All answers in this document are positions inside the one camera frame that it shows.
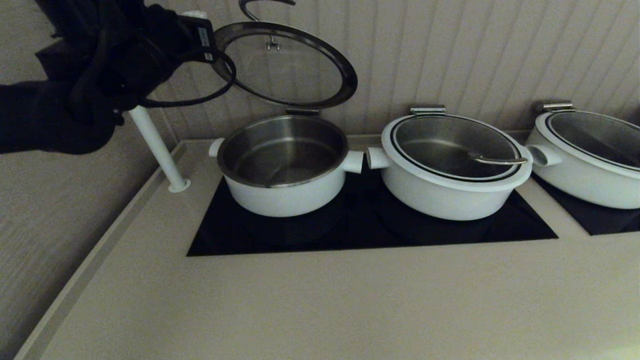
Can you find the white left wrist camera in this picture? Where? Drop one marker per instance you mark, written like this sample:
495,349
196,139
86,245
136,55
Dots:
195,14

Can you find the white metal pole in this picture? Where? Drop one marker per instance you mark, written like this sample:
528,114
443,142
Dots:
160,150

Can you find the glass lid with white rim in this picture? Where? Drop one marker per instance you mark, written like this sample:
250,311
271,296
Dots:
595,132
440,145
300,65

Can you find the white round pot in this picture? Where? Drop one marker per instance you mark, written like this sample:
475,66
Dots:
580,185
435,205
285,200

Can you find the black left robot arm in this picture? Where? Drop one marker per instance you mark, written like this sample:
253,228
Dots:
75,75

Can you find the wide black glass cooktop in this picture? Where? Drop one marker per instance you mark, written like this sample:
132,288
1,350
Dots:
350,235

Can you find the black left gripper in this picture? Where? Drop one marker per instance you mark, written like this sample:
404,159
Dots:
197,37

